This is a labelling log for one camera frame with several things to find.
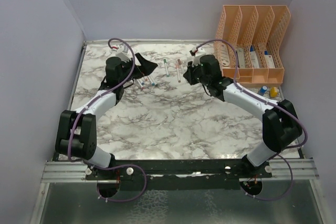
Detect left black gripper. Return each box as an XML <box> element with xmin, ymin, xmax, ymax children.
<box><xmin>119</xmin><ymin>53</ymin><xmax>158</xmax><ymax>86</ymax></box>

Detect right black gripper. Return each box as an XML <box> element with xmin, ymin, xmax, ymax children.
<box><xmin>184</xmin><ymin>59</ymin><xmax>211</xmax><ymax>87</ymax></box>

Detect green cap marker pen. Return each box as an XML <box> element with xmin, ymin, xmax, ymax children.
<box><xmin>163</xmin><ymin>59</ymin><xmax>170</xmax><ymax>77</ymax></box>

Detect brown cap marker pen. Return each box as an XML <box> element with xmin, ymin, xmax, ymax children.
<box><xmin>177</xmin><ymin>59</ymin><xmax>182</xmax><ymax>82</ymax></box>

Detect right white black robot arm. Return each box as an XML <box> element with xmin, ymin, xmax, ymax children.
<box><xmin>183</xmin><ymin>55</ymin><xmax>303</xmax><ymax>177</ymax></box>

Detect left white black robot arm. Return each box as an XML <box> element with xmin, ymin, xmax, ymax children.
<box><xmin>55</xmin><ymin>53</ymin><xmax>158</xmax><ymax>179</ymax></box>

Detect blue cap marker pen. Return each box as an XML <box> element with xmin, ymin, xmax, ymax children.
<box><xmin>148</xmin><ymin>75</ymin><xmax>157</xmax><ymax>86</ymax></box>

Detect red end marker pen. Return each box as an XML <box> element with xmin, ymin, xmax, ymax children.
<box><xmin>137</xmin><ymin>79</ymin><xmax>145</xmax><ymax>91</ymax></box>

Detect white booklet in organizer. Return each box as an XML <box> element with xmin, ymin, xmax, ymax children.
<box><xmin>219</xmin><ymin>44</ymin><xmax>230</xmax><ymax>68</ymax></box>

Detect white blue box in organizer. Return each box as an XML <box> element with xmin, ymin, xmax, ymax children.
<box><xmin>250</xmin><ymin>45</ymin><xmax>260</xmax><ymax>68</ymax></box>

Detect orange plastic file organizer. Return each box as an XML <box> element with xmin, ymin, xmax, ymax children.
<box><xmin>214</xmin><ymin>5</ymin><xmax>291</xmax><ymax>88</ymax></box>

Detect blue small bottle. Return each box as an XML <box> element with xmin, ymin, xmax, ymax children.
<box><xmin>258</xmin><ymin>86</ymin><xmax>268</xmax><ymax>96</ymax></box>

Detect white red box in organizer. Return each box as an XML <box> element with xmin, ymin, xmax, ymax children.
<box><xmin>264</xmin><ymin>50</ymin><xmax>275</xmax><ymax>69</ymax></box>

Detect yellow small bottle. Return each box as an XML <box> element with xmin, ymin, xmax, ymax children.
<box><xmin>269</xmin><ymin>87</ymin><xmax>278</xmax><ymax>98</ymax></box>

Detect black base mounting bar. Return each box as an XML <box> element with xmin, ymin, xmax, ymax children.
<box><xmin>86</xmin><ymin>159</ymin><xmax>272</xmax><ymax>180</ymax></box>

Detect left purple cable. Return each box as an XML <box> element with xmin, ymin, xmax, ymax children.
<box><xmin>67</xmin><ymin>37</ymin><xmax>147</xmax><ymax>203</ymax></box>

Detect purple cable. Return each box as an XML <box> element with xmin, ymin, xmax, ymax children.
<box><xmin>196</xmin><ymin>39</ymin><xmax>309</xmax><ymax>200</ymax></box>
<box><xmin>67</xmin><ymin>37</ymin><xmax>147</xmax><ymax>203</ymax></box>

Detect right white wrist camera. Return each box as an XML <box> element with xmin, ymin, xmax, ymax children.
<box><xmin>190</xmin><ymin>47</ymin><xmax>204</xmax><ymax>67</ymax></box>

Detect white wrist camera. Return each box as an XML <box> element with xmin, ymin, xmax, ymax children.
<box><xmin>115</xmin><ymin>44</ymin><xmax>131</xmax><ymax>62</ymax></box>
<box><xmin>190</xmin><ymin>47</ymin><xmax>204</xmax><ymax>67</ymax></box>

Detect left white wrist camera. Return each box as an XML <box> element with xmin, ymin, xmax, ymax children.
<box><xmin>115</xmin><ymin>44</ymin><xmax>131</xmax><ymax>62</ymax></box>

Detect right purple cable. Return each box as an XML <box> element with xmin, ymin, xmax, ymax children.
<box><xmin>196</xmin><ymin>39</ymin><xmax>309</xmax><ymax>200</ymax></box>

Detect aluminium frame rail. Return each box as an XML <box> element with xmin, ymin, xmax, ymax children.
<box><xmin>41</xmin><ymin>158</ymin><xmax>319</xmax><ymax>183</ymax></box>

